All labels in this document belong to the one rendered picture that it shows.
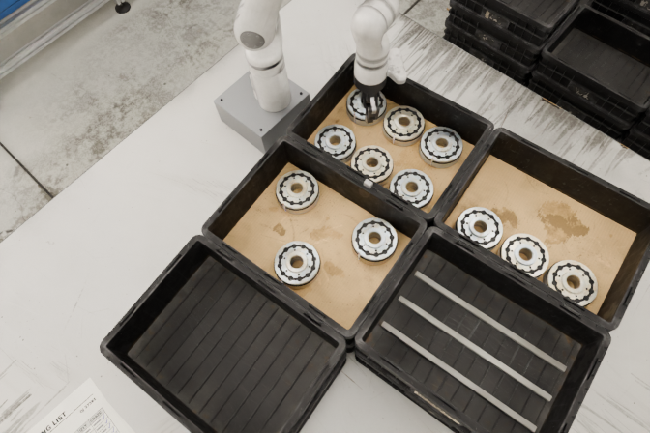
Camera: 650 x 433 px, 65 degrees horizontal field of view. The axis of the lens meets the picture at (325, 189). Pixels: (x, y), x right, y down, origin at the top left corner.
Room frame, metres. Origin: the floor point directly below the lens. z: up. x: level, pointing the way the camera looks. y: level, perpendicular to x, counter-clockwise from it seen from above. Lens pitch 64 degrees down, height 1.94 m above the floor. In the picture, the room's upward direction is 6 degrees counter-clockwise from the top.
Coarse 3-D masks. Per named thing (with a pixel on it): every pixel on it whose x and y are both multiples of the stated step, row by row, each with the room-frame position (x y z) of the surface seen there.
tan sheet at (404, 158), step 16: (336, 112) 0.76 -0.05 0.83; (320, 128) 0.72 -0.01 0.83; (352, 128) 0.71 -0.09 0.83; (368, 128) 0.71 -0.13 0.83; (336, 144) 0.67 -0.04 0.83; (368, 144) 0.66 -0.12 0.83; (384, 144) 0.65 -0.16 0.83; (416, 144) 0.64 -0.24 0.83; (464, 144) 0.63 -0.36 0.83; (400, 160) 0.60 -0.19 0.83; (416, 160) 0.59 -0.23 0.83; (432, 176) 0.55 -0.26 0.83; (448, 176) 0.54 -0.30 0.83
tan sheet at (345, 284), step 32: (320, 192) 0.54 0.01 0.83; (256, 224) 0.47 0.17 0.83; (288, 224) 0.46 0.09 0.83; (320, 224) 0.45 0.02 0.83; (352, 224) 0.44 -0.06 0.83; (256, 256) 0.39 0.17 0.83; (320, 256) 0.37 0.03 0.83; (352, 256) 0.37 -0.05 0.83; (320, 288) 0.30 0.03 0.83; (352, 288) 0.29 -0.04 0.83; (352, 320) 0.22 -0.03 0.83
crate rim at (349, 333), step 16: (288, 144) 0.62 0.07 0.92; (320, 160) 0.57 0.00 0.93; (352, 176) 0.52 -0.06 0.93; (368, 192) 0.48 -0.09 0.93; (224, 208) 0.47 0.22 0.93; (400, 208) 0.43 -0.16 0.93; (208, 224) 0.44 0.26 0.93; (416, 240) 0.35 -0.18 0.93; (240, 256) 0.36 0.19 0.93; (400, 256) 0.32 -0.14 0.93; (256, 272) 0.32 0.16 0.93; (288, 288) 0.28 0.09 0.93; (384, 288) 0.26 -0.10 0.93; (304, 304) 0.24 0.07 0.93; (368, 304) 0.23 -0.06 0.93; (352, 336) 0.17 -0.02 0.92
